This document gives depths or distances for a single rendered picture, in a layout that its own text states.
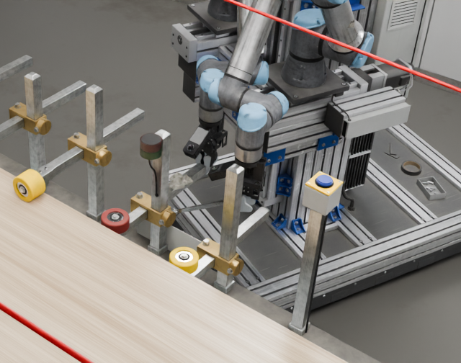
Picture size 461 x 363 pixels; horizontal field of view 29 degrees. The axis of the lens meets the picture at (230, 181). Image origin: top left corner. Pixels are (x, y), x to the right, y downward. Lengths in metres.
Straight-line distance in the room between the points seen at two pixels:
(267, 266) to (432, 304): 0.73
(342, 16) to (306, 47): 0.29
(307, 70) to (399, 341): 1.21
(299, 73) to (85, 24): 2.70
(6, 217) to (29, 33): 2.88
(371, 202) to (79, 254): 1.73
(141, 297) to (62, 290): 0.20
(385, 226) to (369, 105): 0.83
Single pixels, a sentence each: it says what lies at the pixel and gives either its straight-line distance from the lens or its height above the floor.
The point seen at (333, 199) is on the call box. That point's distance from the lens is 2.24.
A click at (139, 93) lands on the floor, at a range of 4.81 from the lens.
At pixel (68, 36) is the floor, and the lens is 5.35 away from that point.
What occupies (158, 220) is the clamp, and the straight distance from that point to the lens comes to 2.66.
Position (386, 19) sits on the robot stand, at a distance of 3.26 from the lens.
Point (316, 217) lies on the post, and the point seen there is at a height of 1.12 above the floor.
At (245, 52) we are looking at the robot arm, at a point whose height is 1.34.
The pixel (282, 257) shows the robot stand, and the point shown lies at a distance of 3.53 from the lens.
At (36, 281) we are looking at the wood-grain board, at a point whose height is 0.90.
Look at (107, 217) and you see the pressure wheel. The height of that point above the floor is 0.90.
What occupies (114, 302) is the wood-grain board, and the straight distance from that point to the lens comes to 2.33.
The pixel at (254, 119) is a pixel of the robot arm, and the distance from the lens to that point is 2.36.
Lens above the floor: 2.55
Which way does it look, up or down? 37 degrees down
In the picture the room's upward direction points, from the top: 5 degrees clockwise
